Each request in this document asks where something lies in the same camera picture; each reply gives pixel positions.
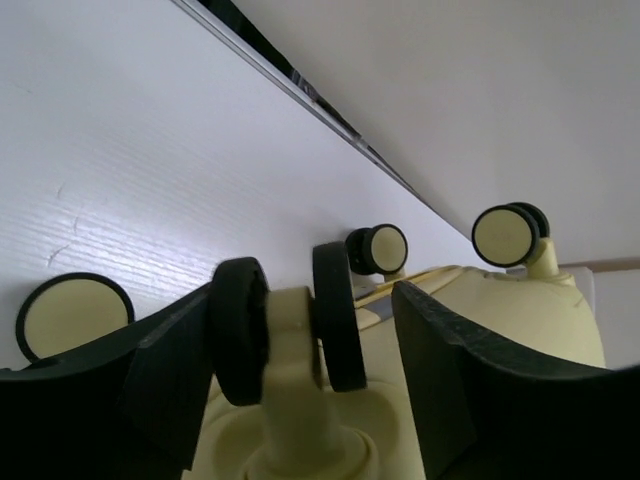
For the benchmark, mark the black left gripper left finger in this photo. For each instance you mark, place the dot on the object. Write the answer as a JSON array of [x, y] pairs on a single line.
[[126, 406]]

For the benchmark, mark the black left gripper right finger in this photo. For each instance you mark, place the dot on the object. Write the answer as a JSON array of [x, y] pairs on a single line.
[[486, 407]]

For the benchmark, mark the yellow suitcase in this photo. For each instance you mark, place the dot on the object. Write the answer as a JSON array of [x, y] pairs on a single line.
[[308, 382]]

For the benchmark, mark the metal table rail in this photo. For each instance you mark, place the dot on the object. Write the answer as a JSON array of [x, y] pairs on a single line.
[[220, 31]]

